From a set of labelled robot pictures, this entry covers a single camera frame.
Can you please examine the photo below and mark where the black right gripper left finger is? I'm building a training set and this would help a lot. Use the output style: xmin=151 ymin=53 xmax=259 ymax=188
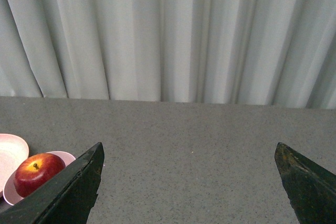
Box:
xmin=1 ymin=142 xmax=104 ymax=223

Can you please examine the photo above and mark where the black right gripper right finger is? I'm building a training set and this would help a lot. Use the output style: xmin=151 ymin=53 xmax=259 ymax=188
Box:
xmin=275 ymin=142 xmax=335 ymax=223

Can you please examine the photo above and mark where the red yellow apple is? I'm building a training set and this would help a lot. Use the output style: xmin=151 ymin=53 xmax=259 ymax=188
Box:
xmin=14 ymin=153 xmax=66 ymax=198

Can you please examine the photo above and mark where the pale pink bowl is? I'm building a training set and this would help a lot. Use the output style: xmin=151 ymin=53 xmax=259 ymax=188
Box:
xmin=3 ymin=151 xmax=76 ymax=206

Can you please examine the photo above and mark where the pink round plate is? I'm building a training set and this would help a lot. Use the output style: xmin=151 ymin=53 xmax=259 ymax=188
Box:
xmin=1 ymin=133 xmax=29 ymax=197

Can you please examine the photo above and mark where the grey-white pleated curtain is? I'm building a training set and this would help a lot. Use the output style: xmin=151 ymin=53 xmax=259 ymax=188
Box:
xmin=1 ymin=0 xmax=335 ymax=109

